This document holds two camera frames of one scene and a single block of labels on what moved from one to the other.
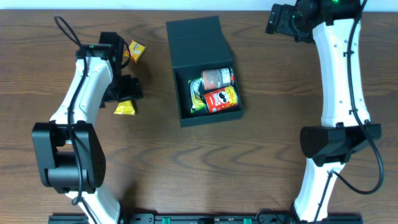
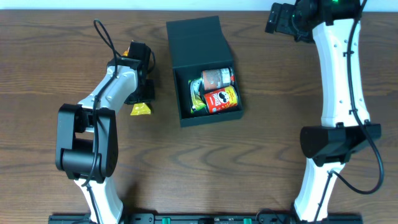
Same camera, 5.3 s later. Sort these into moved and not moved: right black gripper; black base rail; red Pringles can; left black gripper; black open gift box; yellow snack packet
Moved: yellow snack packet; left black gripper
Not moved: right black gripper; black open gift box; black base rail; red Pringles can
